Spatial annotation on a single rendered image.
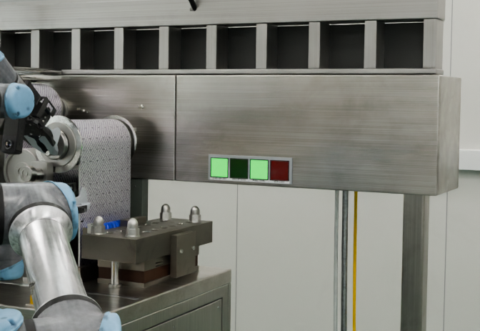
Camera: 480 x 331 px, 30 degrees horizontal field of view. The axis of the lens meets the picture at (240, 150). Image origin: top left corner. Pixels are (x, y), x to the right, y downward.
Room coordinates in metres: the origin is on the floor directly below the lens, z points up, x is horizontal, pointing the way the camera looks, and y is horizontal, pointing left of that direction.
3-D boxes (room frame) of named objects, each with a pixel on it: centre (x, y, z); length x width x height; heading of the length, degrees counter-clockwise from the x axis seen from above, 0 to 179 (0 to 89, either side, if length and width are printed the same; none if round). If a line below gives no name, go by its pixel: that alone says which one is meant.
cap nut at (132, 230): (2.20, 0.26, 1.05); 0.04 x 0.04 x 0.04
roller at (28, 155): (2.46, 0.52, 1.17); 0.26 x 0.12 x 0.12; 154
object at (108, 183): (2.38, 0.36, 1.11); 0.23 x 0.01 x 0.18; 154
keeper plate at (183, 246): (2.34, 0.14, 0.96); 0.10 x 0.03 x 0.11; 154
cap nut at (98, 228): (2.23, 0.35, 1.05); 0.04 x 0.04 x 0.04
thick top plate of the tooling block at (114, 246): (2.36, 0.23, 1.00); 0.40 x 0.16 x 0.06; 154
